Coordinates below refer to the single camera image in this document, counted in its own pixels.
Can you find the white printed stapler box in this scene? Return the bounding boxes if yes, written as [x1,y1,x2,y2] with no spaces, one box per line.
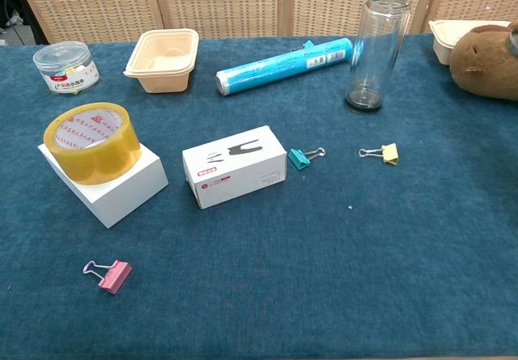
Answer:
[181,125,289,210]

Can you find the blue plastic wrap roll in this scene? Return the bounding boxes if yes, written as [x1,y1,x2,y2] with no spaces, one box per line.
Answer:
[214,36,355,97]

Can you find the dark blue tablecloth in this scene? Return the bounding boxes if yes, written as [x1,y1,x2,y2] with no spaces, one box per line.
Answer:
[0,32,518,359]

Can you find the cream yellow binder clip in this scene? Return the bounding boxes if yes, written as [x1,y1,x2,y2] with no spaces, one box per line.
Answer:
[357,142,400,165]

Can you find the open beige food container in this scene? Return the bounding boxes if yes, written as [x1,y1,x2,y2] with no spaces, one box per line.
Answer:
[122,28,201,95]

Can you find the plain white box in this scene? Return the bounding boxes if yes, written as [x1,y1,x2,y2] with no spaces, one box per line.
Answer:
[36,142,170,230]

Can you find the yellow packing tape roll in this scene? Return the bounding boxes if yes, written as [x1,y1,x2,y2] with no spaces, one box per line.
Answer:
[42,101,143,186]

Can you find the clear glass bottle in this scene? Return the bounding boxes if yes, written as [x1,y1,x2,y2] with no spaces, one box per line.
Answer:
[344,0,413,114]

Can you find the wicker folding screen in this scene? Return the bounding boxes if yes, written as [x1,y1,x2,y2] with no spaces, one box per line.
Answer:
[11,0,518,46]

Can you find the pink binder clip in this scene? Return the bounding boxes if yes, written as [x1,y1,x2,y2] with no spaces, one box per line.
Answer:
[82,259,134,296]

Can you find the clear tub of binder clips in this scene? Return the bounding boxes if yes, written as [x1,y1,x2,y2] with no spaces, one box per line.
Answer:
[32,40,101,96]

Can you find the lidded beige food container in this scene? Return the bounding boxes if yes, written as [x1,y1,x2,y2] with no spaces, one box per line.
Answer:
[428,19,512,67]

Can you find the brown capybara plush toy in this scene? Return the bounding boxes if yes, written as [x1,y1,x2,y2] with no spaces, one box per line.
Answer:
[449,21,518,103]

